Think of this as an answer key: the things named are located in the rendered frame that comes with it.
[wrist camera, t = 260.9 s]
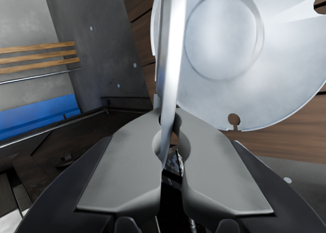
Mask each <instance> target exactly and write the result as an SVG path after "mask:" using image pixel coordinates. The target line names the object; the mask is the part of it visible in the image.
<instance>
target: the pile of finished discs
mask: <svg viewBox="0 0 326 233"><path fill-rule="evenodd" d="M314 2H315V0H188V1H187V13H186V23H185V34H184V43H183V53H182V61H181V70H180V78H179V89H178V97H177V105H178V106H179V107H180V108H181V109H183V110H185V111H187V112H188V113H190V114H192V115H194V116H196V117H198V118H200V119H202V120H203V121H205V122H207V123H209V124H210V125H212V126H213V127H215V128H216V129H220V130H225V131H227V130H228V129H229V130H233V129H234V127H233V125H232V124H230V123H229V121H228V115H229V114H231V113H235V114H237V115H238V116H239V117H240V121H241V122H240V124H239V125H237V127H238V130H241V131H252V130H257V129H261V128H265V127H268V126H271V125H274V124H276V123H278V122H280V121H282V120H284V119H286V118H288V117H290V116H291V115H293V114H294V113H296V112H297V111H298V110H300V109H301V108H302V107H303V106H305V105H306V104H307V103H308V102H309V101H310V100H311V99H312V98H313V97H314V96H315V95H316V94H317V93H318V92H319V90H320V89H321V88H322V87H323V85H324V84H325V83H326V15H322V14H318V13H317V12H316V11H315V10H314V5H313V4H314ZM159 5H160V0H154V3H153V8H152V14H151V24H150V39H151V49H152V55H155V59H156V51H157V35H158V20H159Z"/></svg>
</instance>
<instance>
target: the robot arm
mask: <svg viewBox="0 0 326 233"><path fill-rule="evenodd" d="M161 113H162V108H161V107H158V108H156V109H154V110H152V111H150V112H148V113H146V114H144V115H142V116H140V117H138V118H136V119H134V120H132V121H130V122H129V123H127V124H126V125H124V126H123V127H121V128H120V129H118V130H117V131H116V132H115V133H113V134H112V135H111V136H110V137H107V136H104V137H103V138H102V139H101V140H99V141H98V142H97V143H96V144H95V145H94V146H92V147H91V148H90V149H89V150H88V151H87V152H85V153H84V154H83V155H82V156H81V157H79V158H78V159H77V160H76V161H75V162H74V163H72V164H71V165H70V166H69V167H68V168H66V169H65V170H64V171H63V172H62V173H61V174H60V175H58V176H57V177H56V178H55V179H54V180H53V181H52V182H51V183H50V184H49V185H48V186H47V187H46V189H45V190H44V191H43V192H42V193H41V194H40V195H39V197H38V198H37V199H36V200H35V202H34V203H33V204H32V205H31V207H30V208H29V210H28V211H27V213H26V214H25V216H24V217H23V219H22V220H21V222H20V223H19V225H18V226H17V228H16V230H15V232H14V233H141V232H140V230H139V228H138V226H140V225H142V224H143V223H145V222H147V221H148V220H150V219H152V218H153V217H155V216H156V215H157V214H158V212H159V210H160V199H161V181H162V163H161V161H160V160H159V159H158V157H157V155H158V154H159V153H160V152H161V132H162V127H161V126H160V123H161ZM172 132H174V133H175V134H176V136H177V137H178V139H179V143H178V154H179V155H180V156H181V157H182V158H183V160H184V161H185V163H184V170H183V178H182V186H181V195H182V203H183V210H184V212H185V214H186V215H187V216H188V217H189V218H191V219H192V220H194V221H196V222H197V223H199V224H201V225H202V226H204V227H205V229H206V233H326V225H325V223H324V222H323V221H322V219H321V218H320V217H319V216H318V214H317V213H316V212H315V211H314V210H313V208H312V207H311V206H310V205H309V204H308V203H307V202H306V201H305V199H304V198H303V197H302V196H301V195H300V194H299V193H298V192H297V191H296V190H295V189H294V188H293V187H292V186H291V185H289V184H288V183H287V182H286V181H285V180H284V179H283V178H281V177H280V176H279V175H278V174H277V173H275V172H274V171H273V170H272V169H271V168H269V167H268V166H267V165H266V164H265V163H263V162H262V161H261V160H260V159H259V158H257V157H256V156H255V155H254V154H253V153H251V152H250V151H249V150H248V149H247V148H245V147H244V146H243V145H242V144H241V143H239V142H238V141H237V140H230V139H229V138H227V137H226V136H225V135H224V134H223V133H222V132H220V131H219V130H218V129H216V128H215V127H213V126H212V125H210V124H209V123H207V122H205V121H203V120H202V119H200V118H198V117H196V116H194V115H192V114H190V113H188V112H187V111H185V110H183V109H181V108H176V111H175V118H174V124H173V130H172Z"/></svg>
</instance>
